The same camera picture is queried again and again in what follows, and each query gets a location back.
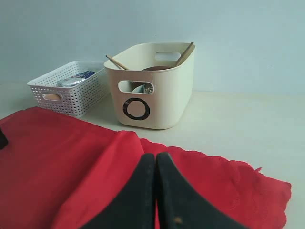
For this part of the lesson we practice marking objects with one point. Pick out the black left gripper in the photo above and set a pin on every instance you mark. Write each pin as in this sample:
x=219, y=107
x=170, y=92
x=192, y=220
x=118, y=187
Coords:
x=3, y=140

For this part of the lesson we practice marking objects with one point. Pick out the white ceramic bowl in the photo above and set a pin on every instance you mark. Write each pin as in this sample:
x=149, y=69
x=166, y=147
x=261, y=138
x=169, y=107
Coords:
x=139, y=89

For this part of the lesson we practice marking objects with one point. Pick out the white perforated plastic basket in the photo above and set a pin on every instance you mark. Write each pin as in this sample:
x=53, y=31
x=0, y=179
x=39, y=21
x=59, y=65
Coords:
x=75, y=100

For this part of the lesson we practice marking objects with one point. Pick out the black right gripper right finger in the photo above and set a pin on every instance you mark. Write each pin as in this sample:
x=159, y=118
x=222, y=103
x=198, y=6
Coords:
x=180, y=206

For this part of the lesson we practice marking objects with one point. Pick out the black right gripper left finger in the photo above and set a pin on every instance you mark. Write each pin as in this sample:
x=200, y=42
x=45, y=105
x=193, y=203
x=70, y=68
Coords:
x=134, y=206

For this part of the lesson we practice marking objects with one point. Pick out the white blue packet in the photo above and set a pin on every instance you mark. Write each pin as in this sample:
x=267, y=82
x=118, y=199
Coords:
x=75, y=80

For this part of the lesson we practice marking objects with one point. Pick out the cream plastic bin with circle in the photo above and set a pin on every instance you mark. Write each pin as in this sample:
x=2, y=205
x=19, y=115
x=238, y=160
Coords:
x=173, y=87

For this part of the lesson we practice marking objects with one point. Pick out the stainless steel cup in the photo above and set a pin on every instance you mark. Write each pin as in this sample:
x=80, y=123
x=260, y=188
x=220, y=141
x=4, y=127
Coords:
x=148, y=90

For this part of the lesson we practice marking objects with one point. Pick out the red scalloped table cloth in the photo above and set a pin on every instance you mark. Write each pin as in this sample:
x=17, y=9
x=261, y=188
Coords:
x=58, y=172

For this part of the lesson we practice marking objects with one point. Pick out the wooden chopstick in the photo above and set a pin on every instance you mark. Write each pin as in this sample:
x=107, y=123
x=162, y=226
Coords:
x=116, y=62
x=183, y=55

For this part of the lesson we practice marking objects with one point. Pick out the brown wooden plate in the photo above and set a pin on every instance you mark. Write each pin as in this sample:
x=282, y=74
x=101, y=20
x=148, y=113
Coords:
x=157, y=68

